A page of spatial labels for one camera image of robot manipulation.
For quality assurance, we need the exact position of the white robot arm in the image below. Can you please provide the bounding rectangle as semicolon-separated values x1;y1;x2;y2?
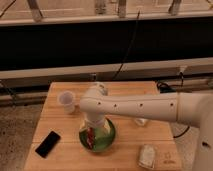
79;83;213;171

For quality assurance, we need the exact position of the red pepper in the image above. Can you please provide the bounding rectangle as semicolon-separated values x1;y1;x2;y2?
87;128;95;149

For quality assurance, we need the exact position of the green ceramic bowl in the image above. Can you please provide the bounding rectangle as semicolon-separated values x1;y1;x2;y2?
79;118;116;153

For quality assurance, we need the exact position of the black hanging cable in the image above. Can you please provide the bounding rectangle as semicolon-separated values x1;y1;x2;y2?
110;9;141;82

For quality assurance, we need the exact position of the clear plastic packet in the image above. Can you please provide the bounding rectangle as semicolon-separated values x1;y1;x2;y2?
138;144;156;170

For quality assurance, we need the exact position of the translucent plastic cup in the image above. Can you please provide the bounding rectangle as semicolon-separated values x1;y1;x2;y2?
57;91;76;114

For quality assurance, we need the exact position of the black cable at right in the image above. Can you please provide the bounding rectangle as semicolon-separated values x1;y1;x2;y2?
155;70;191;139

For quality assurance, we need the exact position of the small white cube box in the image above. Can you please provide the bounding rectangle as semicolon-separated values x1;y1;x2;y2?
135;118;148;126

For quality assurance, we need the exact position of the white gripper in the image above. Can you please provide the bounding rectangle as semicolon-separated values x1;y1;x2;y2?
81;113;109;143

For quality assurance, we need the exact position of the black smartphone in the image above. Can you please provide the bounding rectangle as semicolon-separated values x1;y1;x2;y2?
35;131;61;158

